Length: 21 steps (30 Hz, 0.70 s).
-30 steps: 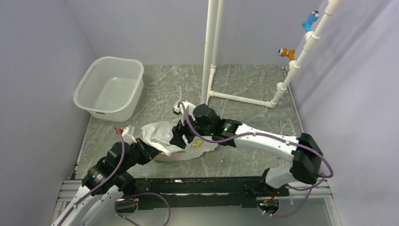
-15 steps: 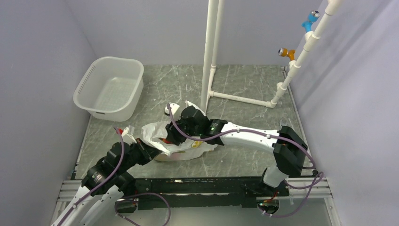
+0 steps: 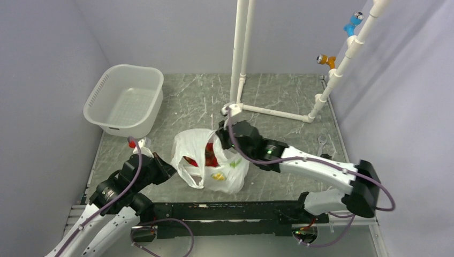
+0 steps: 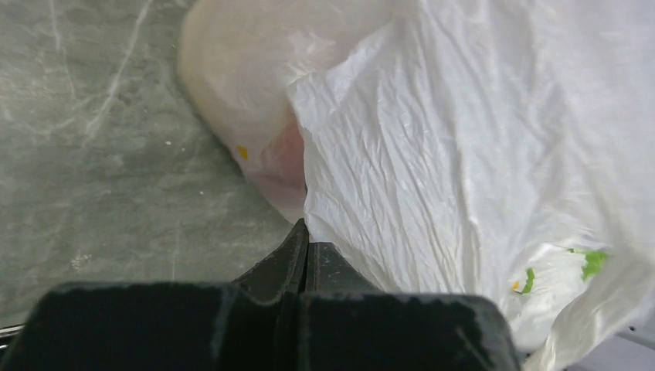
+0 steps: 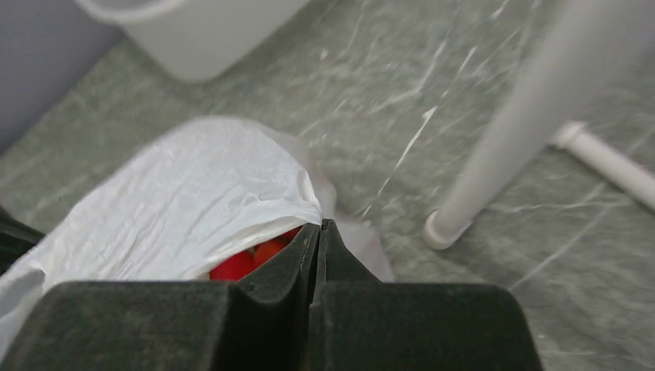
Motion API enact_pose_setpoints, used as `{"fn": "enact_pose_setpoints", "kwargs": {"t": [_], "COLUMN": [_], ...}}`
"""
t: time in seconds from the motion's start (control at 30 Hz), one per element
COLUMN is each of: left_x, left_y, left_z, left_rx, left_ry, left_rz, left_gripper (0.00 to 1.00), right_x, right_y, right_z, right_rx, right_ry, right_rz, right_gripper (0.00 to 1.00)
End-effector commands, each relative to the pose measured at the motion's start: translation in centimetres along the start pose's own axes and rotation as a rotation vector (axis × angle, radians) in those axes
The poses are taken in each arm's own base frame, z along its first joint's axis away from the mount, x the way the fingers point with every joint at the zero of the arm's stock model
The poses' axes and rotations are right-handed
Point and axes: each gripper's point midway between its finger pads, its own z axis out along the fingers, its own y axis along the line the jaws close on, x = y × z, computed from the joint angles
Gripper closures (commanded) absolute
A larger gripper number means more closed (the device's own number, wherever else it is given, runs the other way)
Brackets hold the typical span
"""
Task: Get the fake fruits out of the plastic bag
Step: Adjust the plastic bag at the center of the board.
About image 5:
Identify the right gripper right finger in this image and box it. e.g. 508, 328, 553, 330
309, 220, 542, 370

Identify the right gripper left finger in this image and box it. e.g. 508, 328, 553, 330
1, 224, 320, 370

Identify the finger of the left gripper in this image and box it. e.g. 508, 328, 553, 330
1, 207, 44, 274

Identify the white plastic bag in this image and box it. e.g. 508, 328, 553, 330
1, 116, 394, 352

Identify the red orange fake fruit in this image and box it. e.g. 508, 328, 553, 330
253, 226, 301, 268

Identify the white plastic basin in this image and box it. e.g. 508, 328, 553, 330
77, 0, 307, 83

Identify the white PVC pipe frame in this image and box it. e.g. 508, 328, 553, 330
423, 1, 654, 250

